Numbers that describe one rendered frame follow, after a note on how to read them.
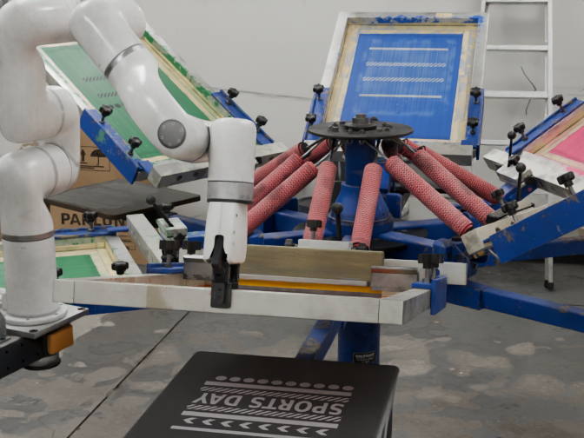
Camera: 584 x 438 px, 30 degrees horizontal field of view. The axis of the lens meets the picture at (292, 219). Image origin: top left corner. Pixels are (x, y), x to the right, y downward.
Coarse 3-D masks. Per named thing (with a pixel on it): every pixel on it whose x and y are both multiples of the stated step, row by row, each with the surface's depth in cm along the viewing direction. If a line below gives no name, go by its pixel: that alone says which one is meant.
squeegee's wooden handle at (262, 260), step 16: (256, 256) 235; (272, 256) 235; (288, 256) 234; (304, 256) 233; (320, 256) 232; (336, 256) 232; (352, 256) 231; (368, 256) 230; (240, 272) 236; (256, 272) 235; (272, 272) 235; (288, 272) 234; (304, 272) 233; (320, 272) 232; (336, 272) 232; (352, 272) 231; (368, 272) 230
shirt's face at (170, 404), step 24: (192, 360) 233; (216, 360) 233; (240, 360) 233; (264, 360) 233; (288, 360) 233; (312, 360) 233; (192, 384) 220; (360, 384) 219; (384, 384) 219; (168, 408) 209; (360, 408) 208; (144, 432) 198; (168, 432) 198; (192, 432) 198; (336, 432) 198; (360, 432) 198
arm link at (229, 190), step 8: (208, 184) 176; (216, 184) 174; (224, 184) 173; (232, 184) 173; (240, 184) 174; (248, 184) 175; (208, 192) 176; (216, 192) 174; (224, 192) 173; (232, 192) 173; (240, 192) 174; (248, 192) 175; (248, 200) 175
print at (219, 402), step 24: (216, 384) 220; (240, 384) 220; (264, 384) 220; (288, 384) 220; (312, 384) 220; (336, 384) 220; (192, 408) 208; (216, 408) 208; (240, 408) 208; (264, 408) 208; (288, 408) 208; (312, 408) 208; (336, 408) 208; (216, 432) 198; (240, 432) 198; (264, 432) 198; (288, 432) 198; (312, 432) 198
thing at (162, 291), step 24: (72, 288) 180; (96, 288) 179; (120, 288) 179; (144, 288) 178; (168, 288) 177; (192, 288) 176; (216, 312) 175; (240, 312) 174; (264, 312) 173; (288, 312) 173; (312, 312) 172; (336, 312) 171; (360, 312) 170; (384, 312) 169; (408, 312) 177
